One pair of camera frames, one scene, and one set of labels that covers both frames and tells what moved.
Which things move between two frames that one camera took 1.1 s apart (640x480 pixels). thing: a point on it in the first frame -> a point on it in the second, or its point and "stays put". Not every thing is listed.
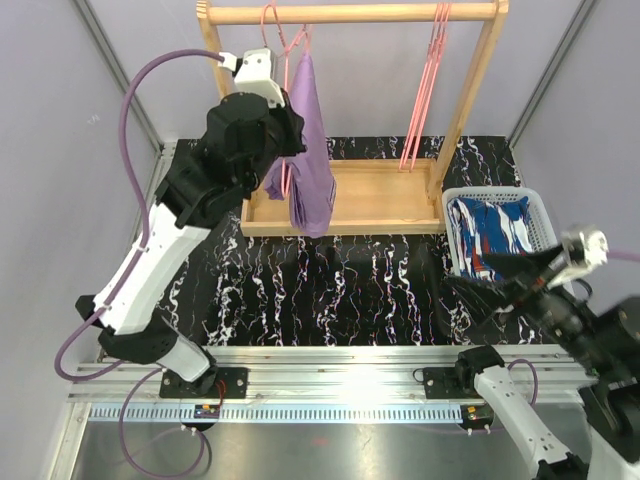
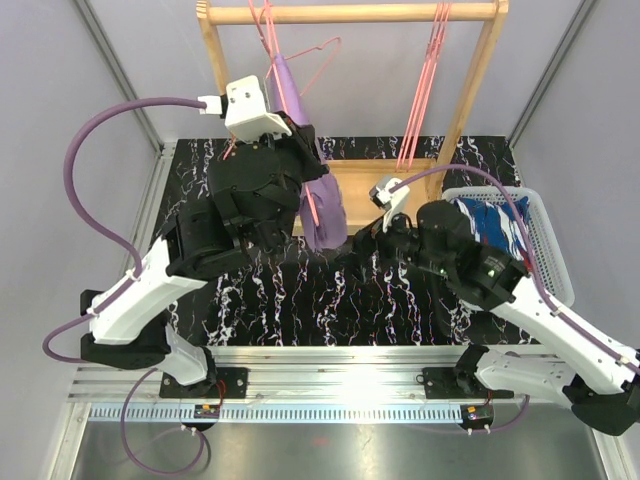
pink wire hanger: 286,48 -> 273,58
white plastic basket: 543,236 stays put
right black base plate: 449,383 stays put
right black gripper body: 563,315 -> 400,241
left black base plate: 229,383 stays put
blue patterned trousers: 480,228 stays put
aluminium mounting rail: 327,374 stays put
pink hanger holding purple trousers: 287,45 -> 281,71
